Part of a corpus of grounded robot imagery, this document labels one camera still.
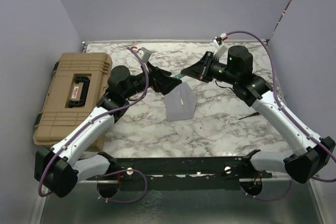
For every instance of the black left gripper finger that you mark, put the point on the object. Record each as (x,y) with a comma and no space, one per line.
(166,84)
(159,74)

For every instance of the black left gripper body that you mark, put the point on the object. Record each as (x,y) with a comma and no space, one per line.
(153,81)

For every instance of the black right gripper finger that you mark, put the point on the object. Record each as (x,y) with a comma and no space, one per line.
(200,65)
(198,76)

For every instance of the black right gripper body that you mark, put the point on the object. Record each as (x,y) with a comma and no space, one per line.
(211,60)

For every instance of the green white glue stick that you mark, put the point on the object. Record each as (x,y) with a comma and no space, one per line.
(179,76)

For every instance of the grey paper envelope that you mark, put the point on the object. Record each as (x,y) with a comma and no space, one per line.
(180,103)

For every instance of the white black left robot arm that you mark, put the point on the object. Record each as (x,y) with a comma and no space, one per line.
(58,169)

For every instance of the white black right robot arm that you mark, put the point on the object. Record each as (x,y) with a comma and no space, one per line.
(309,151)

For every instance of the tan plastic tool case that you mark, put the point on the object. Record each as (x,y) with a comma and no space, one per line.
(79,80)

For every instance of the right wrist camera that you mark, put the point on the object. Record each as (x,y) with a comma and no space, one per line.
(221,48)

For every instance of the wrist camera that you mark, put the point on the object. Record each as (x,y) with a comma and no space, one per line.
(221,48)
(144,54)

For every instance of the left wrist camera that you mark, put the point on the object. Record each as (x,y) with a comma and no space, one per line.
(144,54)

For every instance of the red handled screwdriver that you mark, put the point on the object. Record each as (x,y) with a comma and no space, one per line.
(251,115)

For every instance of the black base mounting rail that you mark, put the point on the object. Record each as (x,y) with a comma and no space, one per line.
(181,173)

